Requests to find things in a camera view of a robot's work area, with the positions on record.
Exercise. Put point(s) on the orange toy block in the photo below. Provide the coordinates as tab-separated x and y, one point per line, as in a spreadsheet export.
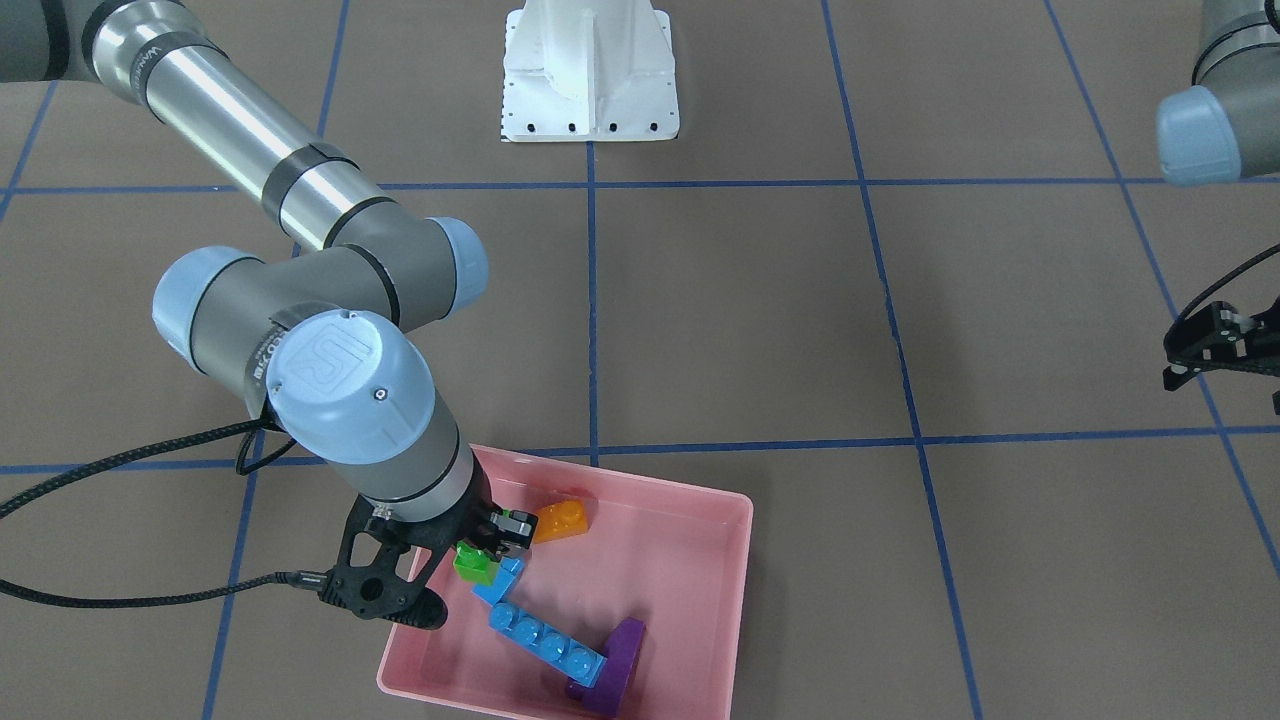
561	520

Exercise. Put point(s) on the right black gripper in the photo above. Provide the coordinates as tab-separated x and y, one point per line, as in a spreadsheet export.
470	526

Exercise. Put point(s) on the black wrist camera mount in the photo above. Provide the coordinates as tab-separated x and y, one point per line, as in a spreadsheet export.
376	590

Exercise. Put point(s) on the white pedestal column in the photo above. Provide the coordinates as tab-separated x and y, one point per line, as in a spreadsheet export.
588	71

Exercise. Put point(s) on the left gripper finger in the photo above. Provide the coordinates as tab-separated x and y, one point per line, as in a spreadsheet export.
1218	337

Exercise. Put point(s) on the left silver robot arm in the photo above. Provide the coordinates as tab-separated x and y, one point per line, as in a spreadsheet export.
1223	129

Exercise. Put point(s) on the purple toy block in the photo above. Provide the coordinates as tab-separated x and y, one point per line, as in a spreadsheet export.
621	651

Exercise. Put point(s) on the small blue toy block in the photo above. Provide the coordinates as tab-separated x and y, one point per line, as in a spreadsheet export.
507	573

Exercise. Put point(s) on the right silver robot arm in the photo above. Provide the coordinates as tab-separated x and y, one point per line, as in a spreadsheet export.
317	346

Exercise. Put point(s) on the long blue toy block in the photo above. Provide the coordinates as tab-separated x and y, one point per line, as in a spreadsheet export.
576	662

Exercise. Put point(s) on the green toy block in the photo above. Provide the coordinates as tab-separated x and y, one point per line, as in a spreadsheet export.
473	565

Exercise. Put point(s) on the pink plastic box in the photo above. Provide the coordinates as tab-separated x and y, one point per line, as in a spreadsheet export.
672	555

